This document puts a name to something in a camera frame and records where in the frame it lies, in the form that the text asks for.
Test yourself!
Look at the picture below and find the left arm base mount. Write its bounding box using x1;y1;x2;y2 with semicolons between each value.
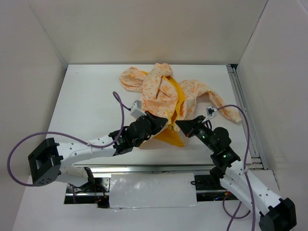
64;174;111;209

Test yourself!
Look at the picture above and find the aluminium frame rail front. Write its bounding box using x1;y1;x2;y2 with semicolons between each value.
87;165;214;174

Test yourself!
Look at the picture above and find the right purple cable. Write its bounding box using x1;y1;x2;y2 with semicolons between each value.
222;104;256;231

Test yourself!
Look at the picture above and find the white cover sheet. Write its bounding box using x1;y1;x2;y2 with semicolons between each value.
109;173;198;209

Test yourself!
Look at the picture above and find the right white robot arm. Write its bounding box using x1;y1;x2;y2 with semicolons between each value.
176;116;297;231

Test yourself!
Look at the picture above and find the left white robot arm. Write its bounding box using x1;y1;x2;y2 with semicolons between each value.
28;111;168;192

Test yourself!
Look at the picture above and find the aluminium frame rail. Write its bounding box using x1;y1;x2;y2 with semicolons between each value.
87;165;214;174
226;64;269;170

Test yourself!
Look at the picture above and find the aluminium frame rail right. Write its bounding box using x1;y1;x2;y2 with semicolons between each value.
226;64;269;170

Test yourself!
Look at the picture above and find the yellow and patterned jacket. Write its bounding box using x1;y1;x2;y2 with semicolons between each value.
119;63;241;147

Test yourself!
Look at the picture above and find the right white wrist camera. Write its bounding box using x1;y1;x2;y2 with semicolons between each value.
203;106;217;123

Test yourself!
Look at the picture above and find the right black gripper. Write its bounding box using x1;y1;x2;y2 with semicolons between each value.
176;115;217;152

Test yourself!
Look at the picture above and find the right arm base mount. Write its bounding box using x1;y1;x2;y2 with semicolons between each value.
191;175;237;202

